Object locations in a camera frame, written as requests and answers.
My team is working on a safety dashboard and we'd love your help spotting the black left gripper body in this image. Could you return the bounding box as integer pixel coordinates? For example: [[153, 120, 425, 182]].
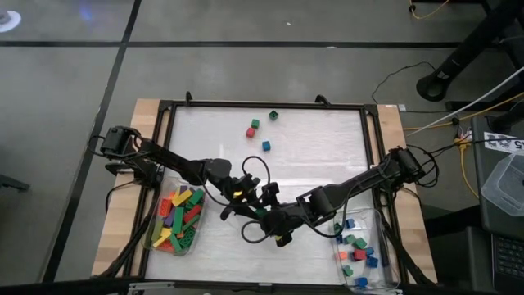
[[227, 172, 266, 209]]

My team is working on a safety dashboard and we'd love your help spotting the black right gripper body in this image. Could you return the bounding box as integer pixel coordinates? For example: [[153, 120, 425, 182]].
[[260, 204, 307, 238]]

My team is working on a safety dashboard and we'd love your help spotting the green two-by-four brick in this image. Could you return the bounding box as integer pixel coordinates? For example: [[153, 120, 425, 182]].
[[179, 228, 197, 249]]

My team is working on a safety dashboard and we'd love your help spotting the yellow wide long block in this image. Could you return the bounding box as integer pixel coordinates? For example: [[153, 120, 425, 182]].
[[171, 189, 193, 207]]

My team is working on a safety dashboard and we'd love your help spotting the yellow long plain block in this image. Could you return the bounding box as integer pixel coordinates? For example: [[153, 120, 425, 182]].
[[152, 227, 174, 249]]

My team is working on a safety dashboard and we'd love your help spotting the olive long plain block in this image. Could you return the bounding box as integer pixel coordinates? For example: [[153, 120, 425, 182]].
[[151, 220, 165, 243]]

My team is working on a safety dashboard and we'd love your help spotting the white glossy table sheet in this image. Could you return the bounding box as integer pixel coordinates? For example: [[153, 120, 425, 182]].
[[165, 107, 376, 284]]

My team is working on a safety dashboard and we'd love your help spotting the clear plastic bin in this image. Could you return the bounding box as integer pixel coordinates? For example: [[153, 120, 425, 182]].
[[142, 176, 207, 257], [327, 207, 400, 290]]

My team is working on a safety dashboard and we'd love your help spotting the dark grey side table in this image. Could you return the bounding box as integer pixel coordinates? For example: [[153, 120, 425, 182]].
[[470, 116, 524, 295]]

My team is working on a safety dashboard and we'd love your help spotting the clear plastic container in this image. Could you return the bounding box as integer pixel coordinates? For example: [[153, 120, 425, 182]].
[[481, 149, 524, 218]]

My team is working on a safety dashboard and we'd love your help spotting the black keyboard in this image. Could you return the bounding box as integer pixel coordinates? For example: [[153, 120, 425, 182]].
[[490, 233, 524, 294]]

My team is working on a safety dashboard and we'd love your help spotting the black floor foot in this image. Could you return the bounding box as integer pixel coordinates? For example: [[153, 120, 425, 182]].
[[0, 174, 32, 193]]

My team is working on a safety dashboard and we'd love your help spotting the white printed label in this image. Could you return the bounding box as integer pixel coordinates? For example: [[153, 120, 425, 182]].
[[483, 131, 524, 155]]

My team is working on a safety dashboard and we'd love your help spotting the black floor stand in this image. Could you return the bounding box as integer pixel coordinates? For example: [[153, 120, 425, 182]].
[[415, 0, 524, 103]]

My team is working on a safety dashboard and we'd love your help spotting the white round floor object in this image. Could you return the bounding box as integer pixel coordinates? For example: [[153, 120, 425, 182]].
[[0, 10, 22, 34]]

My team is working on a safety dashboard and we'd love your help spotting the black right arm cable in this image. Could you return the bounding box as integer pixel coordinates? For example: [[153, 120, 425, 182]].
[[240, 220, 274, 246]]

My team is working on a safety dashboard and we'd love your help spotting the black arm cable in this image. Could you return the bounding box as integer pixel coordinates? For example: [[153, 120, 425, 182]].
[[202, 155, 273, 207], [240, 220, 274, 246]]

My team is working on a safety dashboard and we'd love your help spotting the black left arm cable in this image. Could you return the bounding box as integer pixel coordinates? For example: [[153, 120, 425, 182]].
[[202, 155, 273, 207]]

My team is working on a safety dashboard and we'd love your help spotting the black table frame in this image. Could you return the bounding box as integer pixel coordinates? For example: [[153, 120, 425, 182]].
[[122, 90, 414, 288]]

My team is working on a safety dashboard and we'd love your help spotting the black cable bundle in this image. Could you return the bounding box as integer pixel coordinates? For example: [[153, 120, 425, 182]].
[[378, 212, 435, 286], [97, 192, 159, 279]]

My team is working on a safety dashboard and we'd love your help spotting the black camera rail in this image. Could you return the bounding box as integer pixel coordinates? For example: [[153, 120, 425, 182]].
[[0, 276, 524, 295]]

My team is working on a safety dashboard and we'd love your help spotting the yellow floor cable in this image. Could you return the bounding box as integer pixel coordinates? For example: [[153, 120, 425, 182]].
[[403, 92, 524, 200]]

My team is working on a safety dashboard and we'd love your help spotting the white floor cable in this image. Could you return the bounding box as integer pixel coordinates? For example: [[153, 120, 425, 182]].
[[404, 65, 524, 138]]

